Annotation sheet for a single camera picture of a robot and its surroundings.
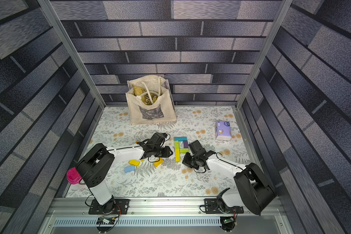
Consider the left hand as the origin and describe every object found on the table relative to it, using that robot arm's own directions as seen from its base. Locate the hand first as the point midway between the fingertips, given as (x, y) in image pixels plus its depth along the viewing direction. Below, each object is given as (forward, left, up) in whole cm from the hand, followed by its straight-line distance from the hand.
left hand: (173, 153), depth 90 cm
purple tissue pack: (+16, -34, +3) cm, 37 cm away
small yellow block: (-6, +24, -2) cm, 25 cm away
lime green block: (+3, -7, -3) cm, 8 cm away
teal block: (+13, -7, -3) cm, 15 cm away
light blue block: (-9, +27, -4) cm, 29 cm away
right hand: (-5, -5, -2) cm, 7 cm away
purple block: (+8, -8, -3) cm, 12 cm away
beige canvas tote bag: (+30, +16, +18) cm, 38 cm away
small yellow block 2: (-9, +8, +6) cm, 13 cm away
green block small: (+8, -2, -3) cm, 9 cm away
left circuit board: (-35, +33, -4) cm, 48 cm away
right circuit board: (-34, -29, -7) cm, 46 cm away
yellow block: (0, -3, -3) cm, 4 cm away
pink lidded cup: (-17, +53, +5) cm, 56 cm away
